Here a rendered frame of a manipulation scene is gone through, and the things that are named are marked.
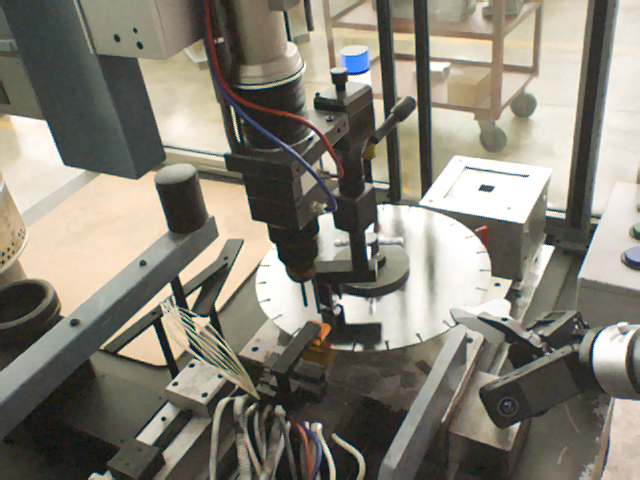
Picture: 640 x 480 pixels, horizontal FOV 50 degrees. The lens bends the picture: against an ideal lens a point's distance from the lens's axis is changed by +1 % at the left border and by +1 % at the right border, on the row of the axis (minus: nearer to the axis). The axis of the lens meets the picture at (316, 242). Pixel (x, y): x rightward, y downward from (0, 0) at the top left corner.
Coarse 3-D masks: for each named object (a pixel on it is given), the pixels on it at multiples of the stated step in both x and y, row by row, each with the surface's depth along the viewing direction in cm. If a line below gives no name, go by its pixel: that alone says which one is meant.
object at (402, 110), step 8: (408, 96) 76; (400, 104) 76; (408, 104) 76; (416, 104) 77; (392, 112) 76; (400, 112) 75; (408, 112) 76; (392, 120) 75; (400, 120) 76; (384, 128) 74; (392, 128) 75; (376, 136) 73; (384, 136) 74; (376, 144) 74
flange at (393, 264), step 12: (348, 252) 98; (384, 252) 94; (396, 252) 96; (384, 264) 94; (396, 264) 94; (408, 264) 94; (384, 276) 92; (396, 276) 92; (348, 288) 92; (360, 288) 91; (372, 288) 91; (384, 288) 91
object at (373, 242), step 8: (368, 232) 94; (336, 240) 94; (344, 240) 94; (368, 240) 92; (376, 240) 92; (384, 240) 93; (392, 240) 92; (400, 240) 92; (368, 248) 91; (376, 248) 93; (376, 256) 94
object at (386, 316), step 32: (320, 224) 107; (384, 224) 104; (416, 224) 103; (448, 224) 102; (320, 256) 100; (416, 256) 97; (448, 256) 96; (480, 256) 95; (256, 288) 96; (288, 288) 95; (416, 288) 91; (448, 288) 90; (480, 288) 89; (288, 320) 89; (320, 320) 88; (352, 320) 87; (384, 320) 87; (416, 320) 86; (448, 320) 85
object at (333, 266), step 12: (360, 240) 83; (360, 252) 84; (324, 264) 87; (336, 264) 87; (348, 264) 87; (360, 264) 85; (372, 264) 86; (324, 276) 86; (336, 276) 86; (348, 276) 86; (360, 276) 86; (372, 276) 85; (324, 288) 88; (336, 288) 89; (324, 300) 89
